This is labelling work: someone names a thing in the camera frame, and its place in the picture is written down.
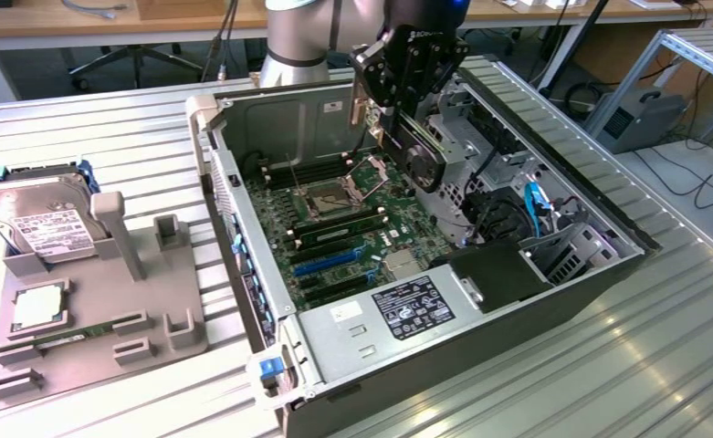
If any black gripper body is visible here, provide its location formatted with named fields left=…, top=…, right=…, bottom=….
left=377, top=0, right=470, bottom=109

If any graphics card with metal bracket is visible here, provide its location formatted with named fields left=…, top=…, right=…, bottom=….
left=346, top=84, right=453, bottom=195

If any black office chair base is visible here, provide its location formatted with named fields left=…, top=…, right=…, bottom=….
left=66, top=43, right=209, bottom=90
left=469, top=26, right=525, bottom=47

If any metal socket cover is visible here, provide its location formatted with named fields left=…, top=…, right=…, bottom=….
left=342, top=154, right=390, bottom=202

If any thin metal locking lever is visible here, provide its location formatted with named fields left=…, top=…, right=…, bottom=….
left=285, top=153, right=302, bottom=193

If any CPU socket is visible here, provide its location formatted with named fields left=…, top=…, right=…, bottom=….
left=298, top=181, right=358, bottom=221

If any silver perforated drive cage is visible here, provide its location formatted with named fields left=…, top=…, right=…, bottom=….
left=409, top=75, right=553, bottom=247

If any green motherboard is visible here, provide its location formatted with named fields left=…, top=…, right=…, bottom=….
left=243, top=152, right=462, bottom=312

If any grey control box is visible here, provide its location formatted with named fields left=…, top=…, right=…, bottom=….
left=593, top=87, right=690, bottom=155

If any green RAM stick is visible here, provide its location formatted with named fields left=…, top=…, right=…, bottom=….
left=0, top=321, right=119, bottom=356
left=298, top=214, right=387, bottom=245

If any black expansion slot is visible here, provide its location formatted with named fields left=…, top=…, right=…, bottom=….
left=302, top=283, right=374, bottom=308
left=287, top=244, right=357, bottom=266
left=299, top=272, right=370, bottom=297

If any silver chipset heatsink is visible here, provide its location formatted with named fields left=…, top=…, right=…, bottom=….
left=383, top=252, right=423, bottom=280

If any blue expansion slot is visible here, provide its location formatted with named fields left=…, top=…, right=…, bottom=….
left=293, top=252, right=362, bottom=278

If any silver disk bay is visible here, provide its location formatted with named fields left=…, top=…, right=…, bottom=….
left=520, top=222, right=625, bottom=287

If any black plastic air shroud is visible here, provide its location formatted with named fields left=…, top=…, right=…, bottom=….
left=429, top=239, right=557, bottom=315

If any silver power supply unit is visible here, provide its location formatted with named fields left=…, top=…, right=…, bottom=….
left=279, top=262, right=493, bottom=385

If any open black PC case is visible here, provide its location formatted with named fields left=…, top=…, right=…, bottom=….
left=183, top=67, right=664, bottom=438

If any silver hard disk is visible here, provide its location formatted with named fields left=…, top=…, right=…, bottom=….
left=0, top=172, right=99, bottom=266

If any blue case latch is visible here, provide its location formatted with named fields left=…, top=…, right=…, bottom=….
left=257, top=359, right=286, bottom=381

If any grey parts rack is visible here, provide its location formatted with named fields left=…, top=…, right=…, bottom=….
left=0, top=191, right=213, bottom=414

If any silver CPU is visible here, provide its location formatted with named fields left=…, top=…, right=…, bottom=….
left=11, top=286, right=68, bottom=329

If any wooden desk white frame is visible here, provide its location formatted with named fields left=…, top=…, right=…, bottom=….
left=0, top=0, right=273, bottom=104
left=465, top=0, right=713, bottom=92

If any black coiled cable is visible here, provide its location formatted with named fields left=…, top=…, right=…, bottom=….
left=561, top=80, right=605, bottom=115

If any black hanging cable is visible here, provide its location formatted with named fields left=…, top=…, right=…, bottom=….
left=209, top=0, right=239, bottom=83

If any thick black wire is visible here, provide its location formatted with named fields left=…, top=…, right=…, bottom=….
left=239, top=150, right=270, bottom=174

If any blue wire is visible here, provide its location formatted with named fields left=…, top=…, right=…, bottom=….
left=522, top=181, right=557, bottom=241

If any black power wire bundle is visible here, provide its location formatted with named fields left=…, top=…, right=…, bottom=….
left=458, top=187, right=532, bottom=247

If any aluminium frame slat table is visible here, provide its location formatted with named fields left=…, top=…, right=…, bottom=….
left=586, top=25, right=713, bottom=154

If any grey network cable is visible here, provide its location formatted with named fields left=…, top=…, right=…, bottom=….
left=63, top=0, right=130, bottom=19

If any black floor cable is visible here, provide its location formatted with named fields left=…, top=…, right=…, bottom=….
left=633, top=136, right=713, bottom=215

